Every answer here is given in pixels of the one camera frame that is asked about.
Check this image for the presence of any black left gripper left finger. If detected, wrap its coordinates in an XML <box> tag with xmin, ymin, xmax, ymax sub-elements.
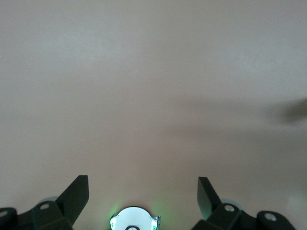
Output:
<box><xmin>0</xmin><ymin>175</ymin><xmax>89</xmax><ymax>230</ymax></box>

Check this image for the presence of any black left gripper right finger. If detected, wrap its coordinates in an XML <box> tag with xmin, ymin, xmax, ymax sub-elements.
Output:
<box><xmin>191</xmin><ymin>177</ymin><xmax>295</xmax><ymax>230</ymax></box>

